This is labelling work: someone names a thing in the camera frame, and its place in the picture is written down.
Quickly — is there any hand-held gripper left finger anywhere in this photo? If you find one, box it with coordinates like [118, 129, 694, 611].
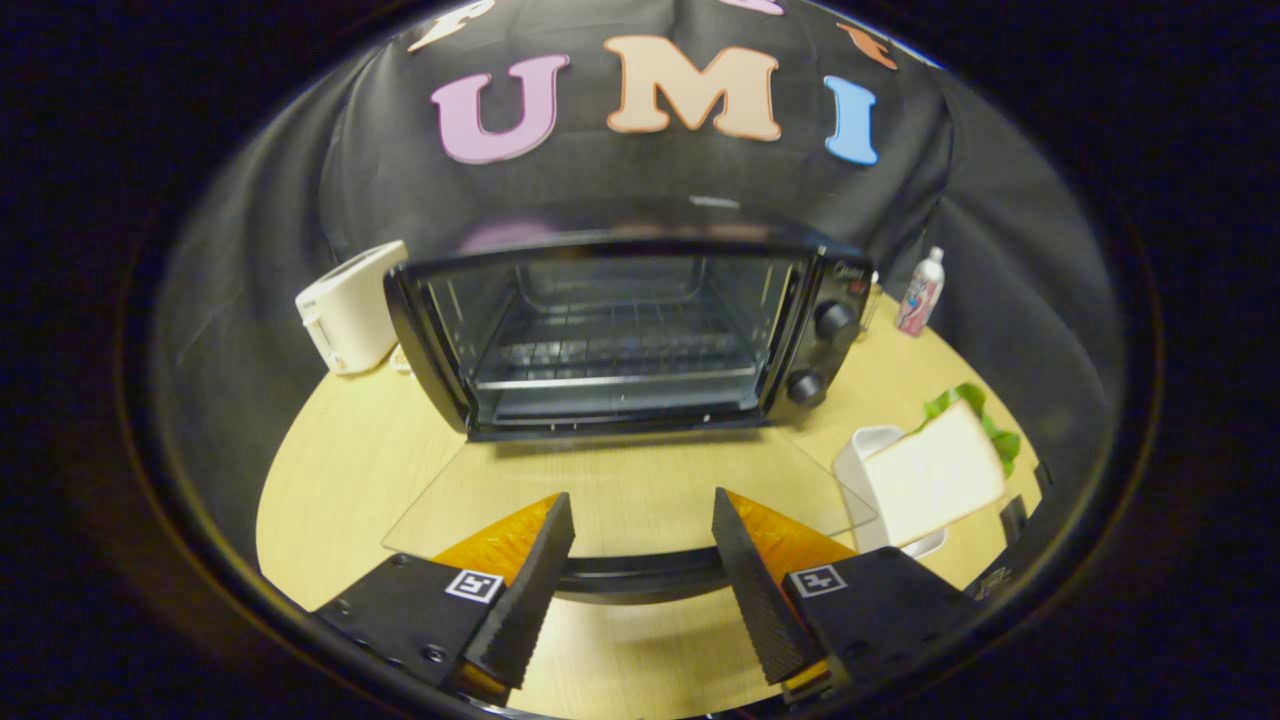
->
[315, 492, 577, 706]

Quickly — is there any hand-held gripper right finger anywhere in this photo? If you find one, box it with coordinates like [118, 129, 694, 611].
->
[712, 488, 986, 706]

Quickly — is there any white bread lettuce sandwich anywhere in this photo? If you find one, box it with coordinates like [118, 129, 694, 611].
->
[865, 383, 1023, 549]

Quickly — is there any black toaster oven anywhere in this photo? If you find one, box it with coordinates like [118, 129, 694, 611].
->
[380, 232, 879, 606]

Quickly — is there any white pop-up toaster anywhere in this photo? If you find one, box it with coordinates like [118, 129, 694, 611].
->
[295, 240, 409, 377]

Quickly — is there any white plastic tray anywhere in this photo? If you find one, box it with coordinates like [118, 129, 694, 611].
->
[832, 425, 949, 559]

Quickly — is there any silver bottle with pink label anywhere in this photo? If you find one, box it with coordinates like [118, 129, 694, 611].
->
[895, 247, 946, 338]

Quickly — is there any black backdrop cloth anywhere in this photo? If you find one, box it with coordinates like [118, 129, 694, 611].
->
[150, 0, 1129, 501]

